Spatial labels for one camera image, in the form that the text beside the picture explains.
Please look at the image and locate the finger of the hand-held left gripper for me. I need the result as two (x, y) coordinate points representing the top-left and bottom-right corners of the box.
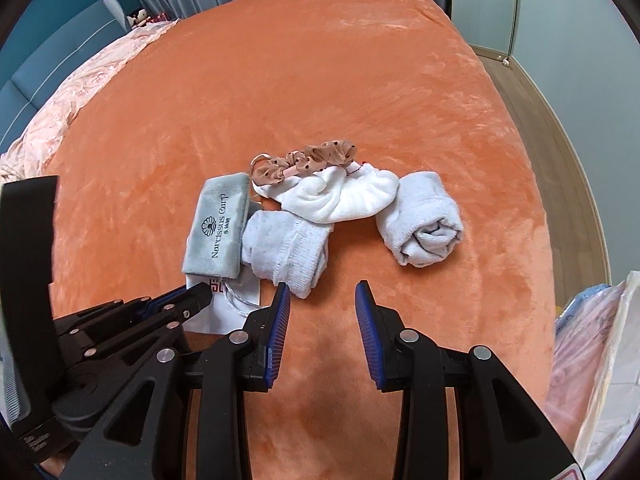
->
(52, 296), (173, 346)
(65, 282), (215, 366)

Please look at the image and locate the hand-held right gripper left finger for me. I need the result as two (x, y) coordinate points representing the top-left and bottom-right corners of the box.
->
(70, 281), (292, 480)

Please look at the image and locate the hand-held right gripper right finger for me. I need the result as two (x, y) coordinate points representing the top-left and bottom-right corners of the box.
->
(354, 281), (576, 480)

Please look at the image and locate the white paper tag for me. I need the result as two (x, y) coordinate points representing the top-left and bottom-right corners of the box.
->
(182, 270), (263, 336)

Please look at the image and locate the grey fabric pouch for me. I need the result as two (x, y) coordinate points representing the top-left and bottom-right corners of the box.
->
(182, 172), (251, 279)

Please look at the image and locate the grey white ribbed sock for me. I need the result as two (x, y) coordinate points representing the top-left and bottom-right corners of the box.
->
(241, 208), (335, 300)

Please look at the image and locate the white terry sock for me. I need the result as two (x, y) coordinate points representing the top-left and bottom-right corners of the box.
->
(252, 162), (400, 224)

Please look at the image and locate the pink polka dot scrunchie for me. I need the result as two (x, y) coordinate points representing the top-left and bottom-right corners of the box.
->
(250, 140), (358, 187)

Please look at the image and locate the bin with white plastic bag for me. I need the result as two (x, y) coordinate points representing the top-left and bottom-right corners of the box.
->
(542, 270), (640, 480)

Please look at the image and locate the pink patterned quilt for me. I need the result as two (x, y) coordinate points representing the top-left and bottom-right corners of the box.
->
(0, 19), (181, 183)

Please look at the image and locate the orange plush blanket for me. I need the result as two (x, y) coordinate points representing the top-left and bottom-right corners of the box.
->
(42, 0), (558, 480)

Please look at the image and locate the blue padded headboard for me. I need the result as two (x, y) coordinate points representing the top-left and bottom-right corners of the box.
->
(0, 0), (128, 153)

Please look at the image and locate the small plush toy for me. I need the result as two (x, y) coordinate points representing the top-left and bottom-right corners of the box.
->
(127, 8), (166, 28)

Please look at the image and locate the standing floor mirror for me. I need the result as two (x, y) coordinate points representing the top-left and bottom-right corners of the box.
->
(450, 0), (518, 63)

